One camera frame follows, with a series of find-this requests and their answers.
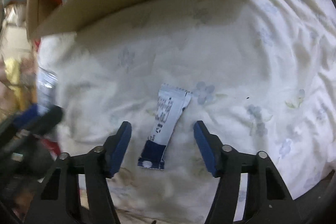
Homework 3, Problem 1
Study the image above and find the white blue stick sachet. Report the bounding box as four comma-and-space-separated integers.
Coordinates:
138, 84, 191, 170

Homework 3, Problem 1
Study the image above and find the white floral bed sheet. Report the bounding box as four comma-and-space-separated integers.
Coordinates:
38, 0, 335, 223

